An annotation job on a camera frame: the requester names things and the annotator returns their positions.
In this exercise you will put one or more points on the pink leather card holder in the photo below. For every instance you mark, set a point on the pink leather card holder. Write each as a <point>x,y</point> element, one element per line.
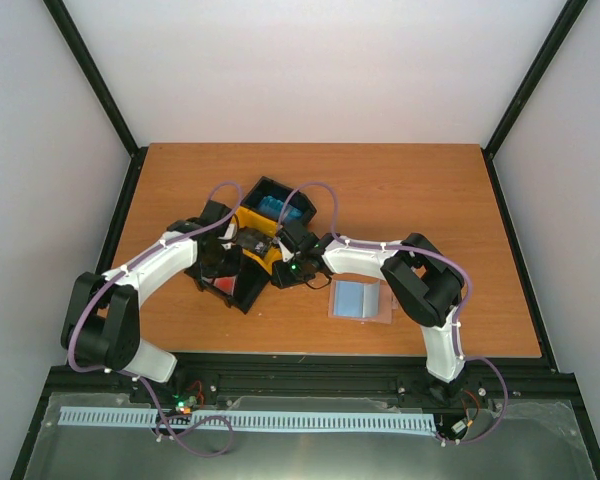
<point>362,301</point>

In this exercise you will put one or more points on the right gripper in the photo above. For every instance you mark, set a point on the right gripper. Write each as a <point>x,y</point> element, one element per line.
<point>282,279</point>

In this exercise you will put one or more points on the light blue cable duct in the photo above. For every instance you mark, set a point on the light blue cable duct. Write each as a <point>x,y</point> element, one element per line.
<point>254,421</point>

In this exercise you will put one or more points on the black aluminium rail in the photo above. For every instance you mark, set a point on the black aluminium rail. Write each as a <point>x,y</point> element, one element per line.
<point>397,381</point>

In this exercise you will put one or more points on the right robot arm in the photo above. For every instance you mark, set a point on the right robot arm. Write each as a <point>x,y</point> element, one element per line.
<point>430,288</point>

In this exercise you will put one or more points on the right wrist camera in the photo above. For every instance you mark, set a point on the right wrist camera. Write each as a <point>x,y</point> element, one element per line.
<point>286,253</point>

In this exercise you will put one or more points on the red and white card stack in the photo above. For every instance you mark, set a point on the red and white card stack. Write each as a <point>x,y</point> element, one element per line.
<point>225,284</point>

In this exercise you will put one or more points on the left black frame post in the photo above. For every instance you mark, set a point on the left black frame post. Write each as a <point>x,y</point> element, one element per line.
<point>74,40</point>

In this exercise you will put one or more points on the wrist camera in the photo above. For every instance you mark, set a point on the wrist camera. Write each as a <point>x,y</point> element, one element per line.
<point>286,253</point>
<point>228,239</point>

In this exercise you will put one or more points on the three-compartment card bin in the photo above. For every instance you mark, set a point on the three-compartment card bin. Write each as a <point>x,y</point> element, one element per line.
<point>255,273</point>

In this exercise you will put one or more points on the black frame post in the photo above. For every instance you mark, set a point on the black frame post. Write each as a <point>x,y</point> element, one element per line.
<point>74,40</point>
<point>552,43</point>

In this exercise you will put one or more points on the right black frame post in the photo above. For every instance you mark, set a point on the right black frame post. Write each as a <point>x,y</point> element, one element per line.
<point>552,43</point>

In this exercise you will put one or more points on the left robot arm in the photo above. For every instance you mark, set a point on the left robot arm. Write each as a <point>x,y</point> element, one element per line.
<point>102,324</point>

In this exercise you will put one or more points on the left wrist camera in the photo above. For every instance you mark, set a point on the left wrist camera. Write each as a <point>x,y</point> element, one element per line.
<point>228,239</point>

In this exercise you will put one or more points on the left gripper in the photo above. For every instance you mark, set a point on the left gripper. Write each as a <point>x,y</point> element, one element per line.
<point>231,270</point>

